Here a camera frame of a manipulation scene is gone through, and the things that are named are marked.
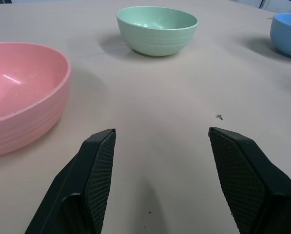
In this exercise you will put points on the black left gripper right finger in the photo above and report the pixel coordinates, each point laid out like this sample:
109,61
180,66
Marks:
252,180

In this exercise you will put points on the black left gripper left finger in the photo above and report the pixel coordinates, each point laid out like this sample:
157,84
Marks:
86,180

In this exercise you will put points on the pink plastic bowl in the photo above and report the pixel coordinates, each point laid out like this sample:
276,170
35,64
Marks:
21,97

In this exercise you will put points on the blue plastic bowl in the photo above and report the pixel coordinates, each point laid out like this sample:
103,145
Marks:
287,34

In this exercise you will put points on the green plastic bowl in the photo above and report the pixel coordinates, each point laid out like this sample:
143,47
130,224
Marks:
157,31

